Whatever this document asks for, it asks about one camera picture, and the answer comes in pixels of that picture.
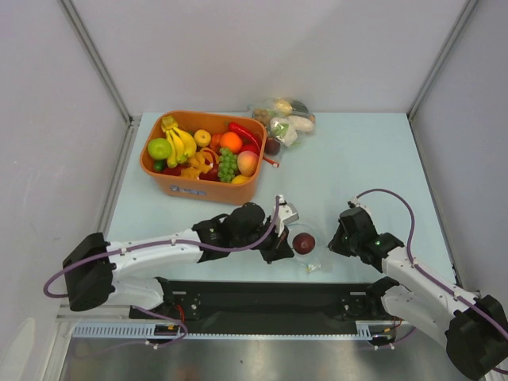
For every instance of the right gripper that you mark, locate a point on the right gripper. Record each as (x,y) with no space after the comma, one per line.
(343,236)

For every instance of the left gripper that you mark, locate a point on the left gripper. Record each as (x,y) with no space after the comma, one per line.
(279,248)

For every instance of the dark red fake beet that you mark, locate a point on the dark red fake beet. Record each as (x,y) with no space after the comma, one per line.
(303,243)

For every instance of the clear zip top bag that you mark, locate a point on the clear zip top bag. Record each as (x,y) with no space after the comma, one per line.
(318,261)

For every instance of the red fake chili pepper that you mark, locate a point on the red fake chili pepper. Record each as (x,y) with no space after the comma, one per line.
(244,133)

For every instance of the green fake pear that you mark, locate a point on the green fake pear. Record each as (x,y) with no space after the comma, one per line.
(159,149)

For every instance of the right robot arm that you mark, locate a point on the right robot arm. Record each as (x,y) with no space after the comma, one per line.
(472,330)

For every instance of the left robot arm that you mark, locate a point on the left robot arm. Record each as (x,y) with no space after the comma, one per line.
(98,272)

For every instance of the fake lemon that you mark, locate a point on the fake lemon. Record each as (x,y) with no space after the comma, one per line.
(240,179)

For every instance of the fake peach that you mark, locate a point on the fake peach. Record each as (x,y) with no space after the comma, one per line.
(247,162)

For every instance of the green fake grapes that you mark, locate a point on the green fake grapes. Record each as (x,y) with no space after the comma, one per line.
(227,168)

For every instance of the dark red fake plum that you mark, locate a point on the dark red fake plum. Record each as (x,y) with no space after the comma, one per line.
(272,147)

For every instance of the red fake apple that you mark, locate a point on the red fake apple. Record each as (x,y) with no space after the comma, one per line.
(250,148)

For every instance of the fake orange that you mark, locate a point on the fake orange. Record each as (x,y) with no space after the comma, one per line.
(231,141)

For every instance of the yellow fake apple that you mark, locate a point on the yellow fake apple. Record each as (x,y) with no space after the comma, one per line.
(202,138)

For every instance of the yellow fake banana bunch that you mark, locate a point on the yellow fake banana bunch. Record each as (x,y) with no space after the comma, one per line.
(182,143)

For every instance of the orange plastic bin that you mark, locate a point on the orange plastic bin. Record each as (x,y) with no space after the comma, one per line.
(198,178)

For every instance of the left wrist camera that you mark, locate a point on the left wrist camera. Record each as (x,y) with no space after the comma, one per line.
(285,214)

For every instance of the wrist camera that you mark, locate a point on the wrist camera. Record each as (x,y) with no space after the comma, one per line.
(285,214)
(355,202)

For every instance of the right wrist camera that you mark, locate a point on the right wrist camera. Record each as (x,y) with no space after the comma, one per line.
(355,202)

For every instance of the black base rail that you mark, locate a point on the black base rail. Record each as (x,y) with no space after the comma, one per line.
(289,309)

